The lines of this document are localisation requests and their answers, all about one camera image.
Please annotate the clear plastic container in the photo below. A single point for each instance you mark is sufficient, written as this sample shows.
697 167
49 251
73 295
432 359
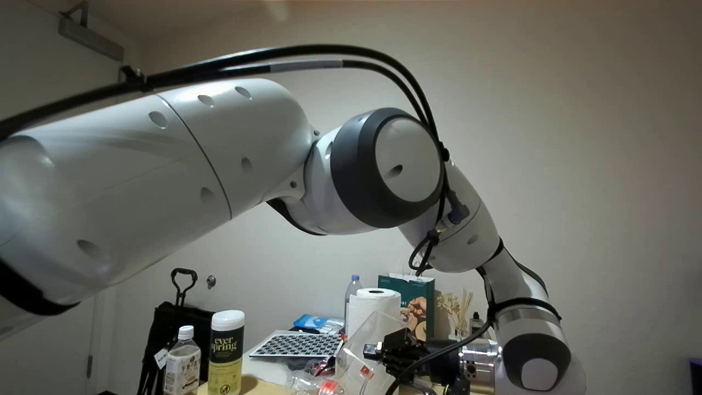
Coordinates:
355 344

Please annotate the yellow canister with white lid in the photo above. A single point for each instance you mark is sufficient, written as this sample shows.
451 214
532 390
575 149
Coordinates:
228 352

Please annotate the metal door hinge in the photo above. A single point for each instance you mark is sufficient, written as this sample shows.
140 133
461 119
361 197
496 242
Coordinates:
90 366

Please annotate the clear packet with red contents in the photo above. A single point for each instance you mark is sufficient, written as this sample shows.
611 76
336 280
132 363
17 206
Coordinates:
326 386

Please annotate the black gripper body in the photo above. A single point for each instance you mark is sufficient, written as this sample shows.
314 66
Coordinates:
435 370

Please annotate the wooden sticks in cup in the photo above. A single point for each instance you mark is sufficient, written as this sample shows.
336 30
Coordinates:
458 311

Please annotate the blue packet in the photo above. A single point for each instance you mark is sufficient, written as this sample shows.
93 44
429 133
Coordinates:
314 324

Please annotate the round wall door stopper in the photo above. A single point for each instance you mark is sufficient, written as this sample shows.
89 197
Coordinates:
211 280

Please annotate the clear water bottle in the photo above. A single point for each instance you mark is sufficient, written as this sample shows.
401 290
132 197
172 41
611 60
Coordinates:
353 288

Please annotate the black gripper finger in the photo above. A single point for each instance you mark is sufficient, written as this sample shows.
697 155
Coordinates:
386 363
399 341

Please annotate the teal box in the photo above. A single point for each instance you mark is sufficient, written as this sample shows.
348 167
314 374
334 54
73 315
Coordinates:
418 309

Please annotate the grey door closer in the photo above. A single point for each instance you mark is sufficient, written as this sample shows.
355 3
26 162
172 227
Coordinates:
90 37

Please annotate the dark blue bin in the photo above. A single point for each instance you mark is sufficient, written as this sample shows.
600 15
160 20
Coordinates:
694 376

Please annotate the clear bottle with white cap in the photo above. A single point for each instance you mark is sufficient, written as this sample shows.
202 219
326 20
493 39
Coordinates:
184 366

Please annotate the grey keyboard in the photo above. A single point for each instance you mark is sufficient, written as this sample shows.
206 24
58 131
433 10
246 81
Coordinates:
297 346

